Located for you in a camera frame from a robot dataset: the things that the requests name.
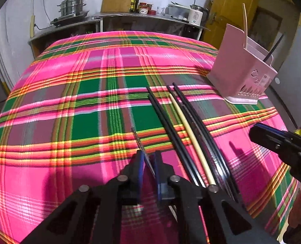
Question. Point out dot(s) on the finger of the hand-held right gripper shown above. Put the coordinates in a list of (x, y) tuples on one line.
[(265, 134)]

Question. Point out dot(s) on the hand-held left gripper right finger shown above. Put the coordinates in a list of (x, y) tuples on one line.
[(158, 180)]

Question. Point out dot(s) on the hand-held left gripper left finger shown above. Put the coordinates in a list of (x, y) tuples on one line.
[(140, 169)]

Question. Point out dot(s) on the thin grey chopstick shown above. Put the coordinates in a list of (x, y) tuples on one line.
[(140, 143)]

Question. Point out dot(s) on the cream chopstick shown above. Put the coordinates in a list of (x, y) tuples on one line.
[(188, 134), (245, 25)]

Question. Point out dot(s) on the pink utensil holder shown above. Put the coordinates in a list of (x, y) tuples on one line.
[(232, 66)]

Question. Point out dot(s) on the grey refrigerator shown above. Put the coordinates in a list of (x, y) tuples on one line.
[(298, 86)]

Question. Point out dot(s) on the pink green plaid tablecloth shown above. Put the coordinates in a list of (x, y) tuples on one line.
[(64, 157)]

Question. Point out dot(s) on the yellow wooden door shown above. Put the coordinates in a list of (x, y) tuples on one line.
[(229, 7)]

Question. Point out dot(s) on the white electric kettle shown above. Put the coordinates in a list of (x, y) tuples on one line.
[(195, 15)]

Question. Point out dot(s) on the white storage box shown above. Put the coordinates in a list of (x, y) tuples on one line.
[(177, 11)]

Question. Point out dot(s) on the tall steel counter shelf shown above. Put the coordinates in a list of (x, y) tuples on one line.
[(145, 16)]

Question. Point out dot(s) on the clear drinking glass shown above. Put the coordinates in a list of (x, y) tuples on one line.
[(160, 10)]

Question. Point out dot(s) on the red lid jar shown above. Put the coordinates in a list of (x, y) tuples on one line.
[(143, 9)]

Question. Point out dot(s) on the low steel counter shelf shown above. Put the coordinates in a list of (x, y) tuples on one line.
[(64, 28)]

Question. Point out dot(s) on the black induction cooker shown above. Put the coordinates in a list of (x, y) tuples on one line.
[(69, 19)]

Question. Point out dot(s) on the steel steamer pot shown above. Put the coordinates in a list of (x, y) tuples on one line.
[(71, 6)]

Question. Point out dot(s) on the yellow door frame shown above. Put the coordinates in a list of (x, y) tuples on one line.
[(295, 17)]

